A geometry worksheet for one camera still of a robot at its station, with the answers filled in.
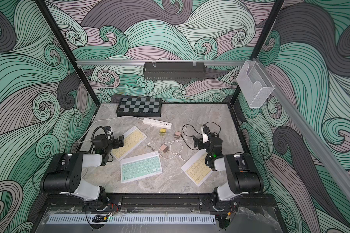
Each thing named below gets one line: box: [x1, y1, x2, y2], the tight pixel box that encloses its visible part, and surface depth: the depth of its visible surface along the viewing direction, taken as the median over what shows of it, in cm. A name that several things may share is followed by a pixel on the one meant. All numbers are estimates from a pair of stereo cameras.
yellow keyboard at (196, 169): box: [180, 148, 214, 187], surface depth 85 cm
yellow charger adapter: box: [159, 128, 167, 136], surface depth 102 cm
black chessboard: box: [115, 97, 162, 117], surface depth 116 cm
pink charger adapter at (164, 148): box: [159, 144, 168, 153], surface depth 94 cm
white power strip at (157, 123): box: [142, 117, 173, 130], surface depth 107 cm
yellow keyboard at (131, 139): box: [111, 126, 148, 161], surface depth 99 cm
